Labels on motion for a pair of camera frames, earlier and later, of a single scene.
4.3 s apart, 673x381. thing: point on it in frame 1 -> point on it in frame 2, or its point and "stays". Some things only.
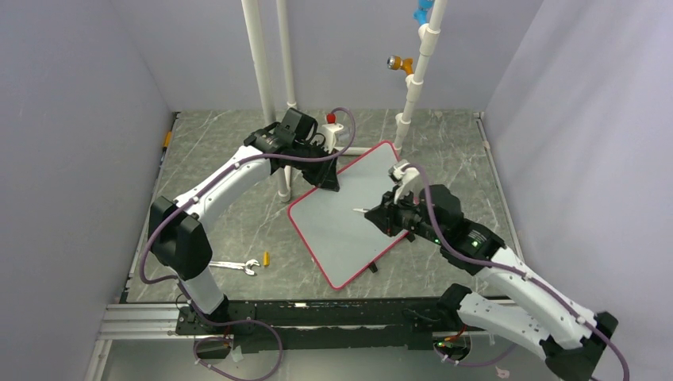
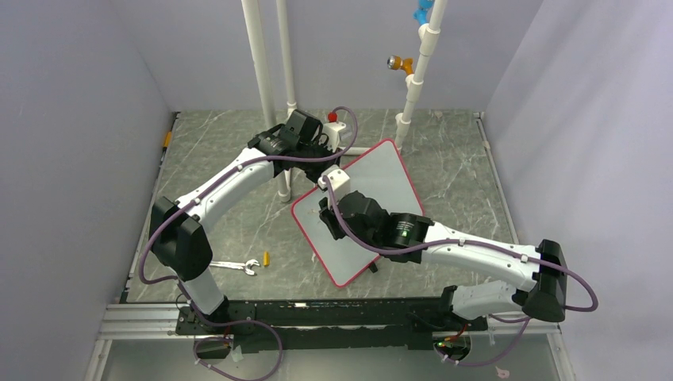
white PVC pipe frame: (425, 40) stays
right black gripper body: (405, 214) -> (334, 222)
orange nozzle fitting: (395, 63) stays
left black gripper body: (316, 172) stays
